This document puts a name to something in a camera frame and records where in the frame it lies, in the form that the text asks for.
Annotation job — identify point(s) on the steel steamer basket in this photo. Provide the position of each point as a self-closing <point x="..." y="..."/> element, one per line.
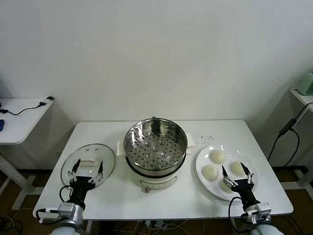
<point x="137" y="137"/>

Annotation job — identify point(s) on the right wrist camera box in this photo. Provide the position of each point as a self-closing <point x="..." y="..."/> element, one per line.
<point x="262" y="211"/>

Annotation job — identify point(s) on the green appliance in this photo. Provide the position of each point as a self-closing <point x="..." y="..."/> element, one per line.
<point x="306" y="84"/>

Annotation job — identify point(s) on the round glass pot lid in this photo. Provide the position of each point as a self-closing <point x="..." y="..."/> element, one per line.
<point x="97" y="151"/>

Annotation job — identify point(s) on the white round plate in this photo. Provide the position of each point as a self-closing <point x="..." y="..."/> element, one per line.
<point x="205" y="160"/>

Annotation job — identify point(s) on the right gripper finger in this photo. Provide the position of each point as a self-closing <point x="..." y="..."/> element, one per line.
<point x="245" y="168"/>
<point x="224" y="171"/>

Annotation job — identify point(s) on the white power strip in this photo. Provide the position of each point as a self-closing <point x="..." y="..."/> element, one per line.
<point x="154" y="224"/>

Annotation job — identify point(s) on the blue object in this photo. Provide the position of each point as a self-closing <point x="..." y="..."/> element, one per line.
<point x="1" y="125"/>

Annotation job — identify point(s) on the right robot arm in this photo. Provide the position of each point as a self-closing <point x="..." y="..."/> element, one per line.
<point x="266" y="230"/>

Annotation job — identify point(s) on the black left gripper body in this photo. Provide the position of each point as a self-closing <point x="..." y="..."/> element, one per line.
<point x="82" y="184"/>

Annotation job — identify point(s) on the white steamed baozi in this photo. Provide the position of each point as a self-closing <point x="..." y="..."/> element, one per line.
<point x="225" y="187"/>
<point x="218" y="156"/>
<point x="209" y="172"/>
<point x="236" y="169"/>

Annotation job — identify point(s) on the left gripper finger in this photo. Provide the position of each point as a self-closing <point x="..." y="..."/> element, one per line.
<point x="100" y="169"/>
<point x="77" y="164"/>

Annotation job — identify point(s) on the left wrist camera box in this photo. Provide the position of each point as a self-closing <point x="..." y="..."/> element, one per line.
<point x="66" y="210"/>

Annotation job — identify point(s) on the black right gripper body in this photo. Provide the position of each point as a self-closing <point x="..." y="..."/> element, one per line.
<point x="244" y="188"/>

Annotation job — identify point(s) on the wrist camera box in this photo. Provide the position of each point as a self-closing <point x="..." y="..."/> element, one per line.
<point x="262" y="211"/>
<point x="66" y="210"/>

